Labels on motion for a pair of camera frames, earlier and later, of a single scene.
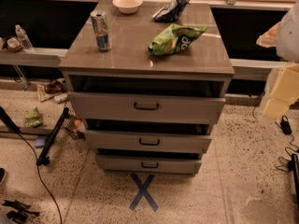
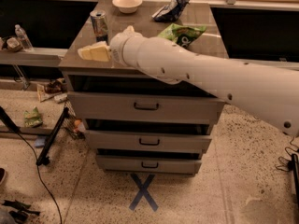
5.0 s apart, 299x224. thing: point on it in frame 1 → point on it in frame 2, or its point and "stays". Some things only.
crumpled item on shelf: x=14 y=45 stays
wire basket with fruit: x=73 y=124 stays
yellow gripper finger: x=268 y=39 → x=129 y=30
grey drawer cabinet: x=148 y=79 stays
